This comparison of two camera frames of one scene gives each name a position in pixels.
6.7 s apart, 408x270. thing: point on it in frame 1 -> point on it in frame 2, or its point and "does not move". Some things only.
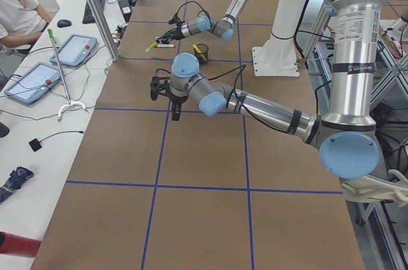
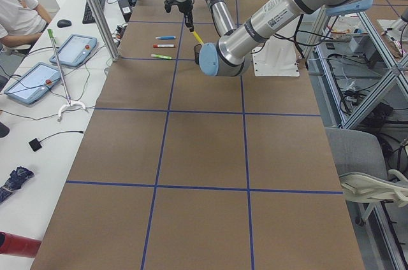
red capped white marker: x=165 y=46 does not move
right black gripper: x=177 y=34 -> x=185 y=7
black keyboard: x=88 y=17 does not move
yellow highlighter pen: x=198 y=50 -> x=198 y=37
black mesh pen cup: x=202 y=57 does not move
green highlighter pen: x=150 y=46 -> x=167 y=57
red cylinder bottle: x=18 y=246 does not move
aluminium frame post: x=94 y=8 does not move
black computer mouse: x=63 y=23 does not move
